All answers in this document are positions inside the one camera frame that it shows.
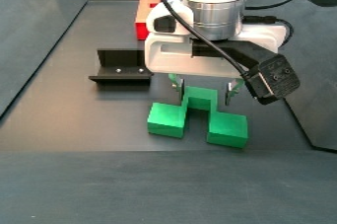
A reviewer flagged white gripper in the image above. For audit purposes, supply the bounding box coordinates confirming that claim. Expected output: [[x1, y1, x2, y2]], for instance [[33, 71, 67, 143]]
[[145, 0, 284, 105]]

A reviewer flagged green stepped bridge block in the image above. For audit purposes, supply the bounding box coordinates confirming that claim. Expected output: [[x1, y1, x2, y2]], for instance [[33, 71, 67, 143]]
[[147, 86, 248, 149]]

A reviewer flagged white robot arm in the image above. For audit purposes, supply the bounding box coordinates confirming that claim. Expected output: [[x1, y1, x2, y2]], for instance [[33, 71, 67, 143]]
[[145, 0, 337, 105]]

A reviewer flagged black angle fixture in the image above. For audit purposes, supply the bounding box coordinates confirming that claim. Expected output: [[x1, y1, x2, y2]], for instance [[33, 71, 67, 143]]
[[87, 48, 153, 83]]

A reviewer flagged red base board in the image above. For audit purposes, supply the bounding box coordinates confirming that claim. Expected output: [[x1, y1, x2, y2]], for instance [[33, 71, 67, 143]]
[[134, 0, 161, 40]]

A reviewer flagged black cable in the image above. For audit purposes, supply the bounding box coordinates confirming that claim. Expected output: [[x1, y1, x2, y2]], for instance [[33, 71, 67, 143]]
[[149, 0, 294, 81]]

